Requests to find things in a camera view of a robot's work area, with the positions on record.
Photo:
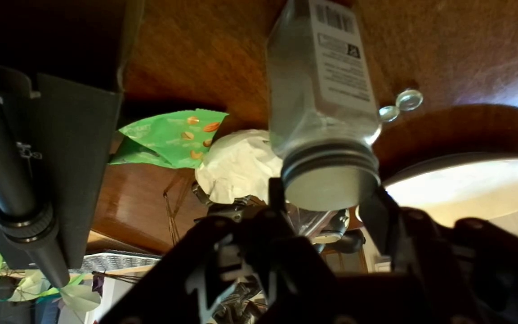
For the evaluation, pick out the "clear glass bottle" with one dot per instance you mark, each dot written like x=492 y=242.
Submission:
x=322 y=110

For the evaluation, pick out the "black tripod bag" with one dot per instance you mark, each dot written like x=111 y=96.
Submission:
x=61 y=67

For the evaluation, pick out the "black tripod pole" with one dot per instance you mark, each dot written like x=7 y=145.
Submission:
x=23 y=217

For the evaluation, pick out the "green patterned wrapper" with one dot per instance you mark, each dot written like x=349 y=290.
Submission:
x=172 y=141

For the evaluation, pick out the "white round plate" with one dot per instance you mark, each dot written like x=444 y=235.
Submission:
x=480 y=190

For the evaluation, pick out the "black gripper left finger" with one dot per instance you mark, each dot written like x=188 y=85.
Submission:
x=203 y=265

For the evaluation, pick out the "crumpled white napkin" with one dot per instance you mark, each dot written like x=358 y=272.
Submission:
x=237 y=164

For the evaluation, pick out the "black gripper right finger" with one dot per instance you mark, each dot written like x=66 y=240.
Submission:
x=460 y=274

